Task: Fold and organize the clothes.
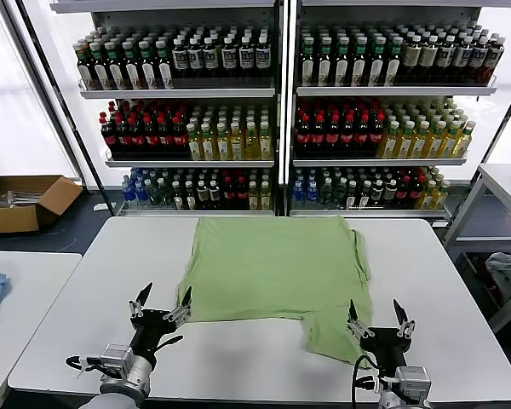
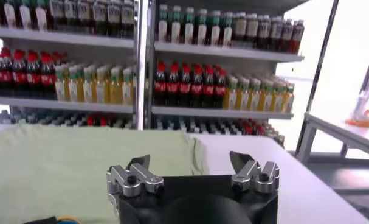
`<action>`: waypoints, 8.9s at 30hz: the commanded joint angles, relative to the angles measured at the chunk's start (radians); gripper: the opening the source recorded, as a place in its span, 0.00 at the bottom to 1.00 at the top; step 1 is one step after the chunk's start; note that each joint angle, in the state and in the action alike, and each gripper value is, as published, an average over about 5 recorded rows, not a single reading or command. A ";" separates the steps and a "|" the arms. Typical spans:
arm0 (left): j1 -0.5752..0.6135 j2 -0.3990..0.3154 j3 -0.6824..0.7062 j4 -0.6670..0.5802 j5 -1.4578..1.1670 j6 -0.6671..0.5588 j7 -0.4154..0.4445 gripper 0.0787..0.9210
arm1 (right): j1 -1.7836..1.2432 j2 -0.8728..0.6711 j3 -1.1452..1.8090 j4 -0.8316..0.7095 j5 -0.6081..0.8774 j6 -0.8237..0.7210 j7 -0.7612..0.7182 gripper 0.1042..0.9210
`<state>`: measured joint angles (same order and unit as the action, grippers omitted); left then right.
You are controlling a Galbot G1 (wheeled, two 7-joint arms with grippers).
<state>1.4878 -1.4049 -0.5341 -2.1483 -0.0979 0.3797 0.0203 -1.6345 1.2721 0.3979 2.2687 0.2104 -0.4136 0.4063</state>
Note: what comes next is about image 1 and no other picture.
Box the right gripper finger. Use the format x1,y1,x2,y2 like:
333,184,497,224
347,298,374,340
393,298,416,338

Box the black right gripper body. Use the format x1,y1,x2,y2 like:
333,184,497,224
360,327,412,370

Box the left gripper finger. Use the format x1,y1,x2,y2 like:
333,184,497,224
164,285,193,325
129,281,153,317

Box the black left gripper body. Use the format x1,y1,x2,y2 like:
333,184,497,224
129,308,179,355

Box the light green polo shirt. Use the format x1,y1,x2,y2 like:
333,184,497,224
176,215,374,368

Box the red cloth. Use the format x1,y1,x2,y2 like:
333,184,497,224
480,255,506,308

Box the white side table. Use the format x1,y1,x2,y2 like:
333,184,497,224
0,249,84,409

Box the grey crumpled cloth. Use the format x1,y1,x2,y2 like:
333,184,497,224
485,251,511,299

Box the brown cardboard box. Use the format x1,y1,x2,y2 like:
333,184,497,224
0,174,85,235

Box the clear wrapped silver rods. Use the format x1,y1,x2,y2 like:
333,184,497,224
0,189,42,209

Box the yellow juice bottle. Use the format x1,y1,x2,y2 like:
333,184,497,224
455,121,476,158
425,121,447,159
441,121,463,159
244,121,260,161
394,121,415,159
229,121,245,161
378,121,400,159
186,122,203,161
200,122,217,161
215,122,232,161
410,121,431,159
258,120,274,161

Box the cola bottle red cap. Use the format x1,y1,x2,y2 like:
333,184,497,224
129,114,146,157
310,111,327,155
143,114,160,157
295,111,312,155
100,112,118,157
354,111,371,155
369,111,386,155
158,114,175,157
325,111,342,155
114,114,132,157
340,111,357,155
172,114,189,157

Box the grey shelf unit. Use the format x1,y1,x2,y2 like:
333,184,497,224
49,0,282,218
287,0,502,221

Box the dark bottle green label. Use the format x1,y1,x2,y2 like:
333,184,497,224
122,40,141,90
368,36,387,86
155,38,175,89
138,40,158,90
333,37,352,86
89,41,109,90
76,39,94,90
385,36,404,86
350,37,370,86
300,37,318,86
105,40,124,90
316,37,334,86

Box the dark bottle white blue label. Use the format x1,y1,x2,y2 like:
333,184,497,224
221,37,238,79
471,37,491,84
454,36,474,84
187,37,204,79
203,37,220,79
171,37,189,79
238,37,256,79
436,35,456,84
255,36,272,79

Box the dark bottle beige label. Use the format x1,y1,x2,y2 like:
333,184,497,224
419,35,439,84
402,35,422,84

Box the reddish drink bottle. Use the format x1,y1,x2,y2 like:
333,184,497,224
487,37,507,84

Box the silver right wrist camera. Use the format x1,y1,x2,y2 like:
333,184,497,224
394,366,432,397

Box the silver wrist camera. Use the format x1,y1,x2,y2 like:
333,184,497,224
394,366,432,397
100,343,133,376

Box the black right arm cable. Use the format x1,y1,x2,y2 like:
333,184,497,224
352,355,382,404

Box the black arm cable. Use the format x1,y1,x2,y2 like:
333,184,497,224
352,355,382,404
66,354,112,374

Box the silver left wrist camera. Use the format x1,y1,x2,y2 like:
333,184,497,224
100,343,133,376

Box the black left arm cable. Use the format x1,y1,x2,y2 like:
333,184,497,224
66,354,112,374

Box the grey metal frame table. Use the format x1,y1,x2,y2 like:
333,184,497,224
442,162,511,336

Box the black window frame post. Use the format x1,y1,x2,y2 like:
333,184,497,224
449,78,511,222
14,0,117,216

